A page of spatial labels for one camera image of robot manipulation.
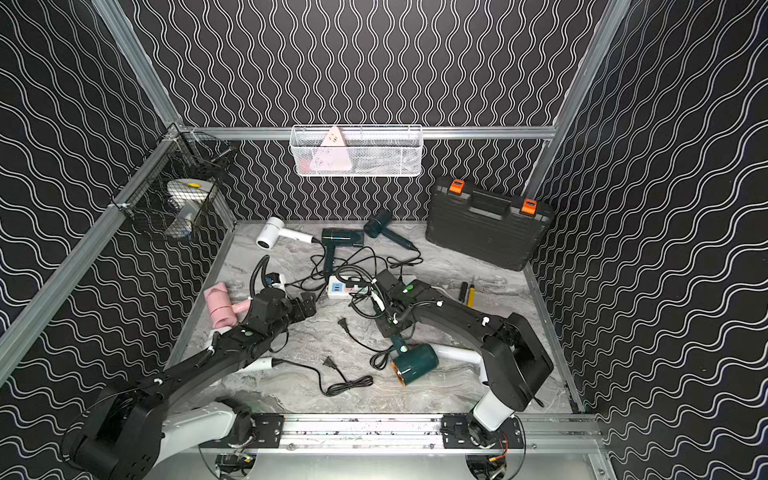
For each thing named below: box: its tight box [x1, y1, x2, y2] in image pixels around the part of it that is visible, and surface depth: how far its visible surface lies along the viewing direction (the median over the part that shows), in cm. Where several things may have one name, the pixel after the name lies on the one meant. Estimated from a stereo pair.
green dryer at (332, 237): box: [321, 228, 364, 276], surface depth 112 cm
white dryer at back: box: [256, 216, 315, 250], surface depth 115 cm
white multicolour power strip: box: [326, 276, 373, 299], surface depth 100 cm
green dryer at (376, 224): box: [364, 210, 418, 251], surface depth 116 cm
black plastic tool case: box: [426, 179, 555, 271], surface depth 94 cm
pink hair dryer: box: [203, 282, 251, 329], surface depth 94 cm
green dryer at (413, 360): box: [390, 334, 439, 386], surface depth 80 cm
